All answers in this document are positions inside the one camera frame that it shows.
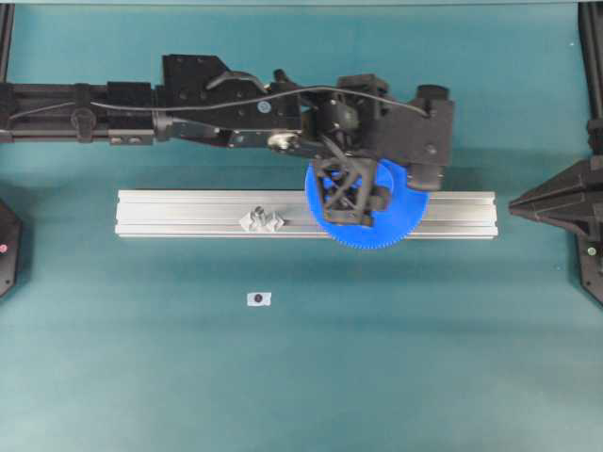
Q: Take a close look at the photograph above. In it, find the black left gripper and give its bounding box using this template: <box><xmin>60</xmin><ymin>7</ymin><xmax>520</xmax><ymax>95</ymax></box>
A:
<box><xmin>296</xmin><ymin>73</ymin><xmax>391</xmax><ymax>227</ymax></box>

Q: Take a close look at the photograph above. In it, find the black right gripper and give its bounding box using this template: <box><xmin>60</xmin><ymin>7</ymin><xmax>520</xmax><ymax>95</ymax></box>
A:
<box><xmin>509</xmin><ymin>119</ymin><xmax>602</xmax><ymax>304</ymax></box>

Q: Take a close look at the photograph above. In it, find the large blue gear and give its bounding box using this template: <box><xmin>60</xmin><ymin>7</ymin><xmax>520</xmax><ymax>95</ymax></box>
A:
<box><xmin>304</xmin><ymin>160</ymin><xmax>430</xmax><ymax>250</ymax></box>

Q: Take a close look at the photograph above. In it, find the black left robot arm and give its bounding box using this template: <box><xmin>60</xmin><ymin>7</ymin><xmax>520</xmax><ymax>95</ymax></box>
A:
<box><xmin>1</xmin><ymin>55</ymin><xmax>393</xmax><ymax>227</ymax></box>

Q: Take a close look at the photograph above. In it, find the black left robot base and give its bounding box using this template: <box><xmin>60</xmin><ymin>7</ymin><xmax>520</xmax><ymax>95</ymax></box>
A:
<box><xmin>0</xmin><ymin>202</ymin><xmax>23</xmax><ymax>297</ymax></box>

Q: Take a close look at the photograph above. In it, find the steel shaft with brackets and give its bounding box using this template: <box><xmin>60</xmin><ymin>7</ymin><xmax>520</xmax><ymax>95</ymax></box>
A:
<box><xmin>250</xmin><ymin>206</ymin><xmax>266</xmax><ymax>230</ymax></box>

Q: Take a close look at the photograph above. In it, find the white marker sticker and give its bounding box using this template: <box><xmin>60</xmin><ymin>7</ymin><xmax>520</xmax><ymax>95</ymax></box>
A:
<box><xmin>247</xmin><ymin>292</ymin><xmax>271</xmax><ymax>307</ymax></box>

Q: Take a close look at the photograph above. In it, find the green table mat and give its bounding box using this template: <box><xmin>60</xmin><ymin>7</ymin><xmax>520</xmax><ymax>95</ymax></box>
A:
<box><xmin>1</xmin><ymin>4</ymin><xmax>602</xmax><ymax>451</ymax></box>

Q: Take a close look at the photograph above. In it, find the black camera cable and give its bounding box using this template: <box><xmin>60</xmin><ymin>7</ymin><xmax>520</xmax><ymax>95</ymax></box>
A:
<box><xmin>8</xmin><ymin>70</ymin><xmax>431</xmax><ymax>124</ymax></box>

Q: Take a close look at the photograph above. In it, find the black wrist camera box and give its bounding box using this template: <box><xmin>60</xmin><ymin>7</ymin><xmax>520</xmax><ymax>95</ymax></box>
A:
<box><xmin>362</xmin><ymin>85</ymin><xmax>455</xmax><ymax>192</ymax></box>

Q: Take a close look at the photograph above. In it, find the black right frame post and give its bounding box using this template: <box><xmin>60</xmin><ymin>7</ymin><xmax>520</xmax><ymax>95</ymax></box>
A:
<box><xmin>578</xmin><ymin>1</ymin><xmax>602</xmax><ymax>120</ymax></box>

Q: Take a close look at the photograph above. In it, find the black frame post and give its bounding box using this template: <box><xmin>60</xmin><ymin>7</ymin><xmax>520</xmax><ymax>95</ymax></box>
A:
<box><xmin>578</xmin><ymin>1</ymin><xmax>602</xmax><ymax>120</ymax></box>
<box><xmin>0</xmin><ymin>3</ymin><xmax>15</xmax><ymax>83</ymax></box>

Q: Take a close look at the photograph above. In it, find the silver aluminium extrusion rail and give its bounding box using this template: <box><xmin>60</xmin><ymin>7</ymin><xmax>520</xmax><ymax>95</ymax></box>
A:
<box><xmin>115</xmin><ymin>190</ymin><xmax>498</xmax><ymax>240</ymax></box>

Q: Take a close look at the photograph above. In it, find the black left frame post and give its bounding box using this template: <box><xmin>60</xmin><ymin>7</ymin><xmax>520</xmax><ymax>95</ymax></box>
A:
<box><xmin>0</xmin><ymin>3</ymin><xmax>15</xmax><ymax>83</ymax></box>

